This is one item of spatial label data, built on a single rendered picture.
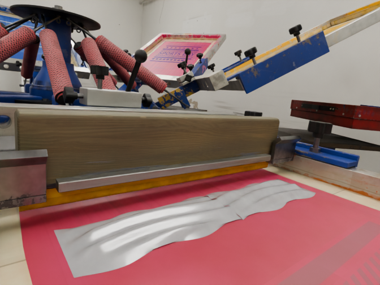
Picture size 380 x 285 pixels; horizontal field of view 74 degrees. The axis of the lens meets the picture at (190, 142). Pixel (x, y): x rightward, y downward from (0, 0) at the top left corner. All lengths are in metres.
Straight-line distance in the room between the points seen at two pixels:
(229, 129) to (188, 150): 0.08
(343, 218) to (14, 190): 0.36
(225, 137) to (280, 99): 2.25
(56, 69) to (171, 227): 0.62
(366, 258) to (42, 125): 0.33
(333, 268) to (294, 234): 0.05
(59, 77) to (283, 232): 0.65
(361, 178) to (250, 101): 2.39
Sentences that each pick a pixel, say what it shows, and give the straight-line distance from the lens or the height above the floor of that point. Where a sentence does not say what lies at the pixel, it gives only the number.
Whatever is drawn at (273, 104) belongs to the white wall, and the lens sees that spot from 2.66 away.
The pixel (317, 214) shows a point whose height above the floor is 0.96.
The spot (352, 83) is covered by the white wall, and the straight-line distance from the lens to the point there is 2.37.
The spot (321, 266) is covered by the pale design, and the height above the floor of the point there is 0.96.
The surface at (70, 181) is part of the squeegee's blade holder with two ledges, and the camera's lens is 0.27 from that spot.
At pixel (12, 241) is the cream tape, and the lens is 0.27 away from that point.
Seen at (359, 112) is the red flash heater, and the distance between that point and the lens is 1.15.
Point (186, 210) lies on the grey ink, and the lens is 0.30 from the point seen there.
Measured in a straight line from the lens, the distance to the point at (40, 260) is 0.24.
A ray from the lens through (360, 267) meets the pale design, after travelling 0.29.
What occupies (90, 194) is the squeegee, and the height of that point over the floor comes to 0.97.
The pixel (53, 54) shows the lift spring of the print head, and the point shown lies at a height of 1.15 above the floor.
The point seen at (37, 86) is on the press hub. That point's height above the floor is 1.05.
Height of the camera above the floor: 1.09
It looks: 11 degrees down
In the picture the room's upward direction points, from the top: 6 degrees clockwise
